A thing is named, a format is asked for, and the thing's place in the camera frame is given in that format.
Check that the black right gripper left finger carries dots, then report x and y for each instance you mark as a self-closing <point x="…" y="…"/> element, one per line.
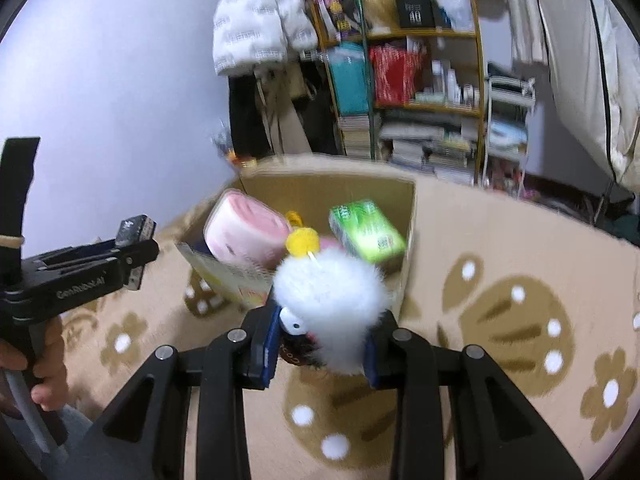
<point x="141" y="434"/>

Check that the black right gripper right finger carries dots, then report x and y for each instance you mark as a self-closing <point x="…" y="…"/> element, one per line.
<point x="497" y="432"/>

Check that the white fluffy plush keychain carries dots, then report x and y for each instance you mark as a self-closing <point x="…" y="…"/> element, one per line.
<point x="329" y="301"/>

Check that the pink bear plush keychain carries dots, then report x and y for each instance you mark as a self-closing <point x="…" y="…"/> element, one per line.
<point x="330" y="242"/>

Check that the left hand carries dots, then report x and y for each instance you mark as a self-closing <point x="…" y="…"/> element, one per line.
<point x="51" y="394"/>

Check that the pink swirl roll plush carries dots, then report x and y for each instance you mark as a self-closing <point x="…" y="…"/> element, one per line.
<point x="244" y="232"/>

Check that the cardboard box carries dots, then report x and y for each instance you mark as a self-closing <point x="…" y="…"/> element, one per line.
<point x="312" y="196"/>

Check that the green tissue pack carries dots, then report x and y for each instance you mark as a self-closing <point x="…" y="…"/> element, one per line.
<point x="365" y="232"/>

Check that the stack of books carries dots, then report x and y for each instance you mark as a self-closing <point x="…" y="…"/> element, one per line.
<point x="355" y="132"/>

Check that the white rolling cart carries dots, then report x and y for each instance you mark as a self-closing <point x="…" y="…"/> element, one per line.
<point x="510" y="102"/>

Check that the wooden bookshelf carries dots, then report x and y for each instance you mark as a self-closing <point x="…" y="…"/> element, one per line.
<point x="471" y="77"/>

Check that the white puffer jacket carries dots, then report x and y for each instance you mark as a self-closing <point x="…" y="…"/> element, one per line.
<point x="252" y="35"/>

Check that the red gift bag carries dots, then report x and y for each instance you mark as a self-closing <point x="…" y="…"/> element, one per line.
<point x="395" y="71"/>

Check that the teal storage bag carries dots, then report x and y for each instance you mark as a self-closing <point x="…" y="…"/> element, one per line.
<point x="348" y="69"/>

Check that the white folded mattress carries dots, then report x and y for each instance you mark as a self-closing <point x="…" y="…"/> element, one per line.
<point x="594" y="71"/>

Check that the black box with 40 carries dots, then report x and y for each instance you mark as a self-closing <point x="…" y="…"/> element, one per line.
<point x="415" y="13"/>

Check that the blonde wig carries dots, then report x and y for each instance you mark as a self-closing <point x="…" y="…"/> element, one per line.
<point x="381" y="15"/>

